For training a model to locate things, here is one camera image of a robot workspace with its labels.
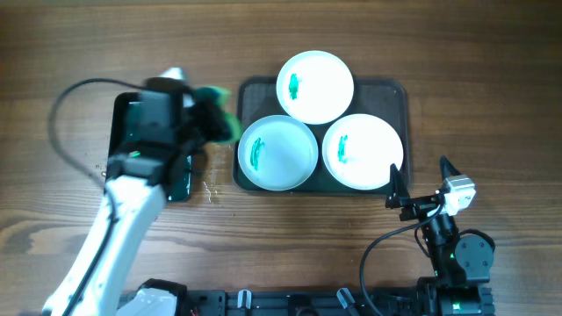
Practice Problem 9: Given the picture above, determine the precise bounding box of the green yellow sponge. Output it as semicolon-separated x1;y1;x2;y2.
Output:
195;86;243;144

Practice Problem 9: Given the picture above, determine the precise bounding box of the black plate tray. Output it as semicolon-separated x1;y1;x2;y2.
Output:
236;75;412;197

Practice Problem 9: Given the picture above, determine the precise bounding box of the white plate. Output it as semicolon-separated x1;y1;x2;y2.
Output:
321;113;405;190
237;115;319;191
276;50;355;125

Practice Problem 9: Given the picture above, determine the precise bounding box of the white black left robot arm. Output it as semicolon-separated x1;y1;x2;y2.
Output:
42;77;241;315

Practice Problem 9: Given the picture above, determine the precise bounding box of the white top plate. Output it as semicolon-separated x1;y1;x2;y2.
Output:
276;50;355;125

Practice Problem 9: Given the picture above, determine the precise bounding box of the black water basin tray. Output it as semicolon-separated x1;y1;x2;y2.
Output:
108;92;193;203

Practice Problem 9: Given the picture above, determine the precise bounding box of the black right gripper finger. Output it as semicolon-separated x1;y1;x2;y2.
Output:
387;163;410;200
439;155;461;180

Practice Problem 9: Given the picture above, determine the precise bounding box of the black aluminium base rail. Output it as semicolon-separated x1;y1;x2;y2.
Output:
117;286;496;316

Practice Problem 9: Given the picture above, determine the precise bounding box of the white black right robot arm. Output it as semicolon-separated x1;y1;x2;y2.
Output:
385;156;495;315

